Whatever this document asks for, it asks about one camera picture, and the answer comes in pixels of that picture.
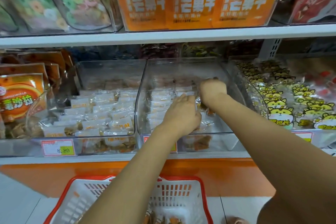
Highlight person's left hand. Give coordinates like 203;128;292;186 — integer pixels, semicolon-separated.
160;94;202;139

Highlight person's right hand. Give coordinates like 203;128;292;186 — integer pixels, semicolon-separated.
199;78;229;111

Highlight white snack shelf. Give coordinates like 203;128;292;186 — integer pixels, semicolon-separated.
0;0;336;165

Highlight white red-rimmed shopping basket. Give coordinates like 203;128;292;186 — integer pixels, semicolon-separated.
43;175;214;224

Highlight pile of small brown snacks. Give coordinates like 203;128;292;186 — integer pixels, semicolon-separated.
144;212;184;224

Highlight stack of orange packets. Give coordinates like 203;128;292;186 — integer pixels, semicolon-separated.
0;50;74;139

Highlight person's left forearm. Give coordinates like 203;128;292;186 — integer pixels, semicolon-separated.
79;127;184;224

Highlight person's right forearm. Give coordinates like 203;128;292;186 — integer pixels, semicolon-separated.
210;95;336;224

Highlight orange shelf base panel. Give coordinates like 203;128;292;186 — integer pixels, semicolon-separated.
0;158;276;198

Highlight yellow hamster snack packets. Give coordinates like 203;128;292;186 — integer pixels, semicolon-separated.
233;59;336;130

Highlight orange label snack bag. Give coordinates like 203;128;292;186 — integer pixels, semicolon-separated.
165;0;218;29
117;0;170;31
212;0;280;28

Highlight person's right leg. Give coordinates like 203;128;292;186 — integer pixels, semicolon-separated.
226;190;336;224

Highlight white yellow price tag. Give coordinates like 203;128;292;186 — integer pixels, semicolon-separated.
41;139;77;157
143;135;178;154
293;131;314;143

